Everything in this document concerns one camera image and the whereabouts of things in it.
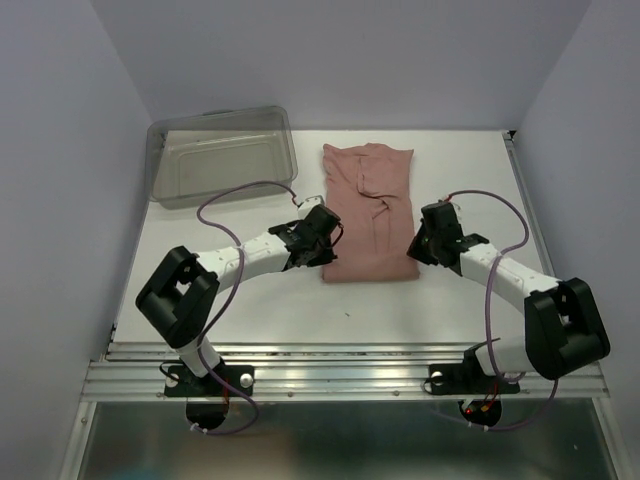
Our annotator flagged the aluminium rail frame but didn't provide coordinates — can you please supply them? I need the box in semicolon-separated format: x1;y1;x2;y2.
79;130;612;401

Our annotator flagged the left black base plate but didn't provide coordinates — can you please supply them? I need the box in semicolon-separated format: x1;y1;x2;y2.
159;362;255;398

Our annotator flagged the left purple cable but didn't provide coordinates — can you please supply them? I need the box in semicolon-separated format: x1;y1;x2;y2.
189;180;301;435

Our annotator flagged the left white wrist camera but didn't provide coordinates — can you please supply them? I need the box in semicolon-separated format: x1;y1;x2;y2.
297;195;325;220

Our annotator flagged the pink t shirt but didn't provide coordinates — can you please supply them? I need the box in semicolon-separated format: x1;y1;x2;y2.
322;143;420;284

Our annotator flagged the clear plastic bin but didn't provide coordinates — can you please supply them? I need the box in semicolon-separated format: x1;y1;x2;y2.
145;106;298;209

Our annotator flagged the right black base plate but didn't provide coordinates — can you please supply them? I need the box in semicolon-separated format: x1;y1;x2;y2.
422;363;521;398

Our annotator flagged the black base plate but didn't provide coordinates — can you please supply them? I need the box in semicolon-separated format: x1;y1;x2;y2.
159;362;255;398
422;363;521;398

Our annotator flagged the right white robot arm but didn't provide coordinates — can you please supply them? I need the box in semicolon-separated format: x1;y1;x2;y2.
407;201;611;390

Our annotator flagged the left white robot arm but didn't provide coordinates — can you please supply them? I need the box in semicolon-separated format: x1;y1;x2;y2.
135;202;342;394

